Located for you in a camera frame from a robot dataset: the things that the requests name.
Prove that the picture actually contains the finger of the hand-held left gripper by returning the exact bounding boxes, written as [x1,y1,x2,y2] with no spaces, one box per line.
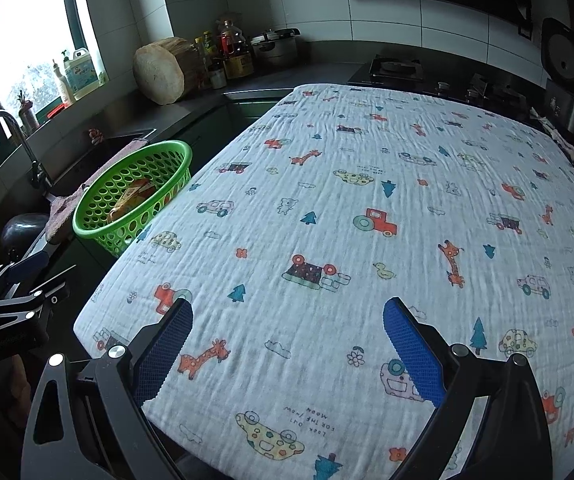
[0,250,51,305]
[0,264,78,322]

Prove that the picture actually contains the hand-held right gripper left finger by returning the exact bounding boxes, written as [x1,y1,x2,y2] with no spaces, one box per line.
[21,297,195,480]

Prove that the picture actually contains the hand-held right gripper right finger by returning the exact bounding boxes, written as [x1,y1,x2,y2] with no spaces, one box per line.
[383,296,552,480]

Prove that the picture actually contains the green perforated plastic basket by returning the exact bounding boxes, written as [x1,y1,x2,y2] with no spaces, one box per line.
[72,140,194,259]

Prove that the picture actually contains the orange snack packet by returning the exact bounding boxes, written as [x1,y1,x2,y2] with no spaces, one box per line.
[108,178,168,221]

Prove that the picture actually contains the black wok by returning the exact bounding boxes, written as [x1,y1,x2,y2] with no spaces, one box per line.
[1,212,50,261]

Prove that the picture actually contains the pink towel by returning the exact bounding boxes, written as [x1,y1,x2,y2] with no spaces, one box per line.
[44,137,148,243]

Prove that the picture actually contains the chrome faucet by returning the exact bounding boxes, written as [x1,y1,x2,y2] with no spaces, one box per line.
[0,111,52,191]

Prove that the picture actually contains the steel kitchen sink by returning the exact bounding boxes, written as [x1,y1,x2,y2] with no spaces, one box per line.
[49,127,158,196]

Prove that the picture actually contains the metal can with plant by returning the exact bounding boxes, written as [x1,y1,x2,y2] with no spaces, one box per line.
[18,90,40,131]

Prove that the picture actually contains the printed cloth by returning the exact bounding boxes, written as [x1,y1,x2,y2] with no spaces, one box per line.
[73,83,574,480]

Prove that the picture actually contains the white squeeze bottle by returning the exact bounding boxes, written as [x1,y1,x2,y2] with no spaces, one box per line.
[52,58,76,106]

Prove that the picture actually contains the white detergent jug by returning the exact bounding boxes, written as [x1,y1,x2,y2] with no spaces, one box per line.
[63,47,105,101]

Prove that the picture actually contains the kitchen window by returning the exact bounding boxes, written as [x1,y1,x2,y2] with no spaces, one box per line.
[0,0,172,131]

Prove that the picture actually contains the round wooden chopping block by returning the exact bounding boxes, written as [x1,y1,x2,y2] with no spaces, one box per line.
[133,36,202,106]

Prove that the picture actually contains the green kitchen cabinet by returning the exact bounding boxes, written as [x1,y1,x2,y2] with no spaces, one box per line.
[187,87,292,181]

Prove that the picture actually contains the white rag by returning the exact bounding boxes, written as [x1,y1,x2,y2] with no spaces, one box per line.
[542,117,574,166]

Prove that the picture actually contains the small seasoning jar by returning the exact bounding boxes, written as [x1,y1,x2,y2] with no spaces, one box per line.
[208,60,228,90]

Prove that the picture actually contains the black gas stove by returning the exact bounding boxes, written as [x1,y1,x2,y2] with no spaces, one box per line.
[347,55,548,121]

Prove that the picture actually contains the dark sauce bottles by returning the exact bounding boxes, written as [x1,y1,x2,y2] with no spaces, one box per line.
[194,30,218,61]

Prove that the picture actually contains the cooking oil bottle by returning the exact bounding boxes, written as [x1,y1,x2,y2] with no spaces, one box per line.
[217,19,255,80]

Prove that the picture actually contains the steel pressure cooker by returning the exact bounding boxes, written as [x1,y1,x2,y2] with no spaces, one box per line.
[250,27,302,68]

